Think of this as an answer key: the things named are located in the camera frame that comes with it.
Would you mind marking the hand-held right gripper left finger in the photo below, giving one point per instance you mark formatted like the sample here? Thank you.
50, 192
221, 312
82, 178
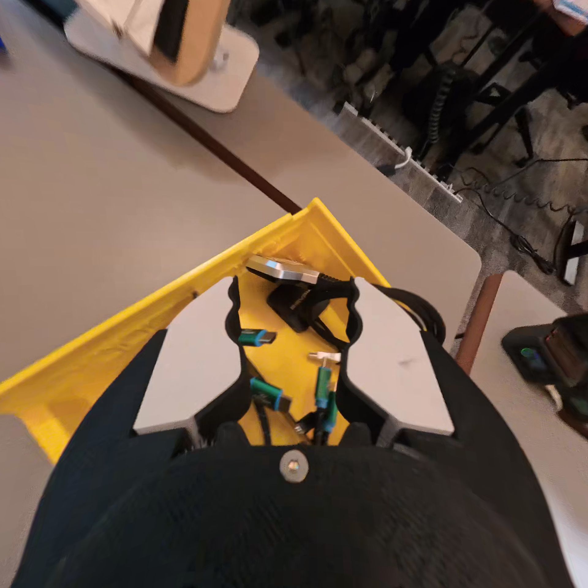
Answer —
193, 358

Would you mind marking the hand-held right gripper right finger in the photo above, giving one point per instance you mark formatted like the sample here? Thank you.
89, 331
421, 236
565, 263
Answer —
395, 363

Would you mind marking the yellow plastic bin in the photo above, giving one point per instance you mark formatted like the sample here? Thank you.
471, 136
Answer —
115, 349

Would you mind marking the grey desk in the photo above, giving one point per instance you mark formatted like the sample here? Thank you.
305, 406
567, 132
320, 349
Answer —
115, 183
519, 441

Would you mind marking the small white adapter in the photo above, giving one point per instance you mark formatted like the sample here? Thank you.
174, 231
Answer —
324, 358

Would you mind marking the brown table leg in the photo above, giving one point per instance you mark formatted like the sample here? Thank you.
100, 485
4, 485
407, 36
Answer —
480, 317

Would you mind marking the black adapter block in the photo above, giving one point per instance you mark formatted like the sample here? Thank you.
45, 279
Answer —
294, 308

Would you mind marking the black device with green light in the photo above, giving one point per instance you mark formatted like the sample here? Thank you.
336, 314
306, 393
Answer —
533, 349

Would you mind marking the black office chair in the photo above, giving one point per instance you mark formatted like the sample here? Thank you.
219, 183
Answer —
438, 105

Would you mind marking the tan curved object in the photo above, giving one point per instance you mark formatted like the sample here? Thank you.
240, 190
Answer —
202, 41

